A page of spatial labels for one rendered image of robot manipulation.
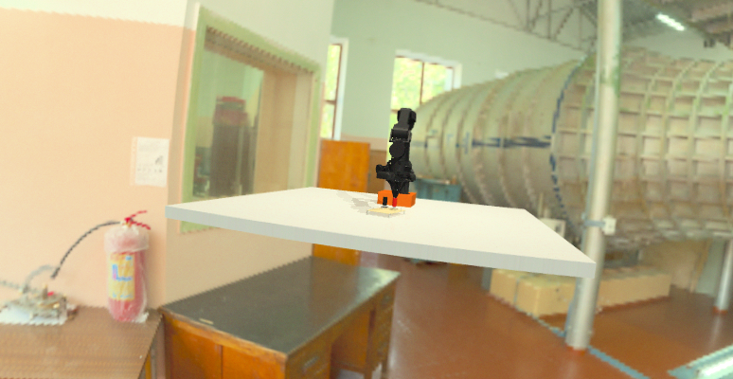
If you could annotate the pale yellow plate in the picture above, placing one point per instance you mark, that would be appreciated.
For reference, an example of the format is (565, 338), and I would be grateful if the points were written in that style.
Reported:
(387, 210)

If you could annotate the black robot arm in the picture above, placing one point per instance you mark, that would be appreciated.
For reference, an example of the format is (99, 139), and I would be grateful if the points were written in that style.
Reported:
(400, 148)

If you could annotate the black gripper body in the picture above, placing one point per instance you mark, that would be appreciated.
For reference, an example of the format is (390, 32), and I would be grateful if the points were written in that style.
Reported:
(397, 167)

